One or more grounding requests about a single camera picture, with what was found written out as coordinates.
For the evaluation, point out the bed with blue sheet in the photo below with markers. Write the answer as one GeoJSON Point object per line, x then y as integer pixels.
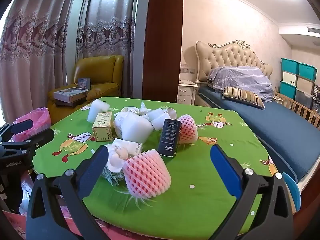
{"type": "Point", "coordinates": [282, 135]}

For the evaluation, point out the beige lace-trimmed curtain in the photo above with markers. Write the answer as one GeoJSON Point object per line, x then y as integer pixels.
{"type": "Point", "coordinates": [110, 30]}
{"type": "Point", "coordinates": [32, 50]}

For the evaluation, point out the green patterned wrapper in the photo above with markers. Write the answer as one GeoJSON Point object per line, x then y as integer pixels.
{"type": "Point", "coordinates": [112, 177]}

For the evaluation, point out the yellow leather armchair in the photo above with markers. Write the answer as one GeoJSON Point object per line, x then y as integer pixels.
{"type": "Point", "coordinates": [100, 72]}

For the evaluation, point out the white flat box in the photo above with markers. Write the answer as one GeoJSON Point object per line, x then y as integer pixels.
{"type": "Point", "coordinates": [71, 93]}

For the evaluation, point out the green cartoon tablecloth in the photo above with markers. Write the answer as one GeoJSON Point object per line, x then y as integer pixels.
{"type": "Point", "coordinates": [200, 180]}

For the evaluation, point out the pink patterned pants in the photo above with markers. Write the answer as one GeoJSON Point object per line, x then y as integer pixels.
{"type": "Point", "coordinates": [15, 227]}

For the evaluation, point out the brown flat box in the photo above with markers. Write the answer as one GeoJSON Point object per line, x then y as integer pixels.
{"type": "Point", "coordinates": [63, 103]}

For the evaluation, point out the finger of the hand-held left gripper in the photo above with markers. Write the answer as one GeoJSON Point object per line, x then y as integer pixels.
{"type": "Point", "coordinates": [22, 126]}
{"type": "Point", "coordinates": [40, 138]}

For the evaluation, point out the white nightstand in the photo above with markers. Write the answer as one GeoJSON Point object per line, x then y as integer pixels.
{"type": "Point", "coordinates": [186, 92]}

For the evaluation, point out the white foam block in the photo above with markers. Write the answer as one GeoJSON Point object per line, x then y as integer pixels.
{"type": "Point", "coordinates": [160, 121]}
{"type": "Point", "coordinates": [96, 111]}

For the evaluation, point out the wall switch panel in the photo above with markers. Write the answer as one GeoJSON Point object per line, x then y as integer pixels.
{"type": "Point", "coordinates": [187, 70]}

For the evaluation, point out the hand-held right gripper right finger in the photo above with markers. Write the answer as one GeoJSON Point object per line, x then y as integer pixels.
{"type": "Point", "coordinates": [222, 170]}

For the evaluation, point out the pink foam fruit net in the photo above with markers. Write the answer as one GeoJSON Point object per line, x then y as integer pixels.
{"type": "Point", "coordinates": [187, 130]}
{"type": "Point", "coordinates": [147, 175]}

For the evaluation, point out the purple striped quilt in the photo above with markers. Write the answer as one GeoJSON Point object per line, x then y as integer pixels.
{"type": "Point", "coordinates": [245, 80]}

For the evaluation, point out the black and white checkered item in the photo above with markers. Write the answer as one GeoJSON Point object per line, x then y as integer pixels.
{"type": "Point", "coordinates": [317, 92]}

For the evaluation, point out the wooden crib rail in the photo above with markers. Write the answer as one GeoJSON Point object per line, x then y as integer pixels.
{"type": "Point", "coordinates": [300, 106]}

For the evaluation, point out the twisted white tissue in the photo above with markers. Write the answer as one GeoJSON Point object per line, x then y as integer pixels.
{"type": "Point", "coordinates": [145, 108]}

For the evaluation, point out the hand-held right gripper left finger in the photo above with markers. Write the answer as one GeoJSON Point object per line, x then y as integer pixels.
{"type": "Point", "coordinates": [99, 161]}

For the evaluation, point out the brown striped pillow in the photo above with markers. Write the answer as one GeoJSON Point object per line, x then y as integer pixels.
{"type": "Point", "coordinates": [245, 96]}

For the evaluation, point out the beige tufted headboard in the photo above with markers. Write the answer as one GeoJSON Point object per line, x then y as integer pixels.
{"type": "Point", "coordinates": [230, 55]}

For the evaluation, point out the small blue picture box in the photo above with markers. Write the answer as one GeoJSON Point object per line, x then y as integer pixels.
{"type": "Point", "coordinates": [83, 83]}

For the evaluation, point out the black carton box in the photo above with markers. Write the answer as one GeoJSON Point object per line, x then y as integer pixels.
{"type": "Point", "coordinates": [168, 138]}

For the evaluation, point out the yellow carton box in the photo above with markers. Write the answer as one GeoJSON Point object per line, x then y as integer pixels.
{"type": "Point", "coordinates": [102, 127]}

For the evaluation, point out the white paper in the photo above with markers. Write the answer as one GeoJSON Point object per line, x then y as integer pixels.
{"type": "Point", "coordinates": [129, 110]}

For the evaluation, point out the stack of storage bins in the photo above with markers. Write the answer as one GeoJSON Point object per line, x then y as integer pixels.
{"type": "Point", "coordinates": [290, 66]}

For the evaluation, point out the brown wooden panel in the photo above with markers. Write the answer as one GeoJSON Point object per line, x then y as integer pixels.
{"type": "Point", "coordinates": [163, 42]}

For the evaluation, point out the ceiling air vent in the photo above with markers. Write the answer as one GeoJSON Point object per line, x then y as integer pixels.
{"type": "Point", "coordinates": [313, 30]}

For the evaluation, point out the pink plastic bag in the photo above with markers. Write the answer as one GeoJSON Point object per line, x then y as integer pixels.
{"type": "Point", "coordinates": [37, 120]}

